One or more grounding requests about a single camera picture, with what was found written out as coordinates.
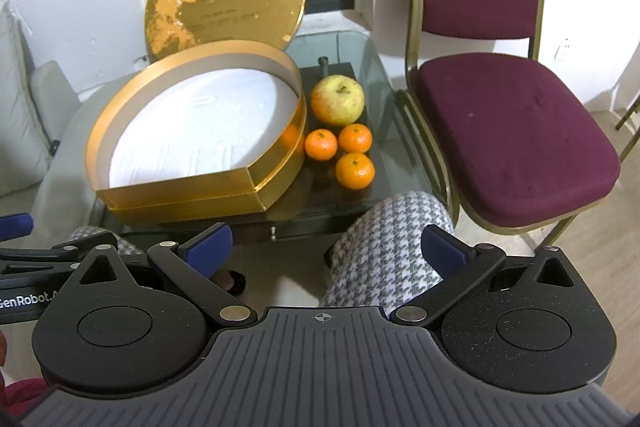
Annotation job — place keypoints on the white wall socket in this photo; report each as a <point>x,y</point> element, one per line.
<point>563,49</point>

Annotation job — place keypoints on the person's houndstooth leg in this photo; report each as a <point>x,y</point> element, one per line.
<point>125,246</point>
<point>390,247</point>

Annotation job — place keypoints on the gold teardrop gift box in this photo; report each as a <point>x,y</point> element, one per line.
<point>200,202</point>

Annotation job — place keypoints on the glass desktop table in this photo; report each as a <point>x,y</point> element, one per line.
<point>395,147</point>

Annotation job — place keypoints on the maroon padded chair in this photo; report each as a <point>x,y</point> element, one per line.
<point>500,132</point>

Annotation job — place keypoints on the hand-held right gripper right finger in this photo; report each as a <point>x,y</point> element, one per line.
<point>440,252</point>

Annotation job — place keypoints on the white foam box liner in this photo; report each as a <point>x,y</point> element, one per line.
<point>200,127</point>

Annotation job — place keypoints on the grey sofa armrest cushion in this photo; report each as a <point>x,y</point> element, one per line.
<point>52,82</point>

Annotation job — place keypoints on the grey sofa seat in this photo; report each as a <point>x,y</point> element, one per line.
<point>65,167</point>

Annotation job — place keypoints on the person's houndstooth right leg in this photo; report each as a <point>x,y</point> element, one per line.
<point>390,247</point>

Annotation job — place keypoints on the person's red clothing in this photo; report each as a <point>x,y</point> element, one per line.
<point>20,399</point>

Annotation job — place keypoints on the yellow-green apple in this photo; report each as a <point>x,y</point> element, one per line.
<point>337,101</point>

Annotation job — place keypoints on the orange tangerine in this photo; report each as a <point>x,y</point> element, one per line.
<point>355,170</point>
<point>321,144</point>
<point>355,138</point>

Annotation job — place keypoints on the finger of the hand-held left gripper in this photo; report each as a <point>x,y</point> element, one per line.
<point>15,226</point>
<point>50,254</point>

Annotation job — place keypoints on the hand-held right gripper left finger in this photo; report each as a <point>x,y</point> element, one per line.
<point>210,245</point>

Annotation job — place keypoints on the grey sofa back cushion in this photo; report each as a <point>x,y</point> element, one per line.
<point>17,107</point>

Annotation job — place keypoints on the person's houndstooth left leg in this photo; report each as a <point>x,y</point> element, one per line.
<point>125,246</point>

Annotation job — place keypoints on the gold metal chair leg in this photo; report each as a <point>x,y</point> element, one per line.
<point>629,112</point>

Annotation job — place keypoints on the metal table bolt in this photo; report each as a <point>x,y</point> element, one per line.
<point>324,66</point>
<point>274,233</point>

